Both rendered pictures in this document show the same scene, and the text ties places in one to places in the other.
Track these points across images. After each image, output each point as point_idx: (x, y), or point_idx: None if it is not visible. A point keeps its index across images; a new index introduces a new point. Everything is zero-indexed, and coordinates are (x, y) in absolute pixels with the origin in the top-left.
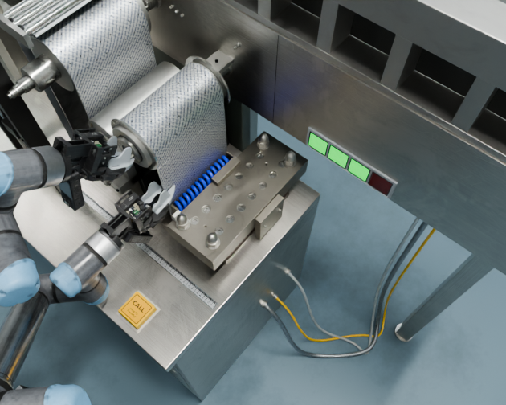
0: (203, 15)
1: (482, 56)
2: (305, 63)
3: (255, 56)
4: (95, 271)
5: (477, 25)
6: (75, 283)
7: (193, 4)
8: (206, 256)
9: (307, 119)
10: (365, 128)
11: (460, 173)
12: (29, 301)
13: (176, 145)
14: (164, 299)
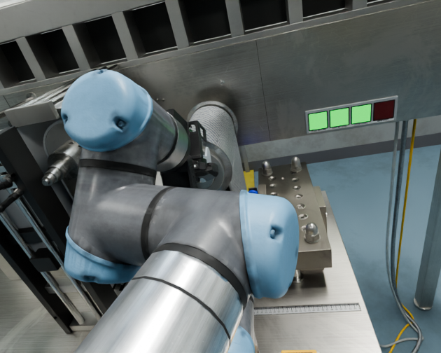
0: (183, 82)
1: None
2: (286, 47)
3: (239, 82)
4: (252, 314)
5: None
6: (246, 340)
7: (171, 79)
8: (321, 249)
9: (300, 105)
10: (353, 65)
11: None
12: None
13: (230, 158)
14: (311, 340)
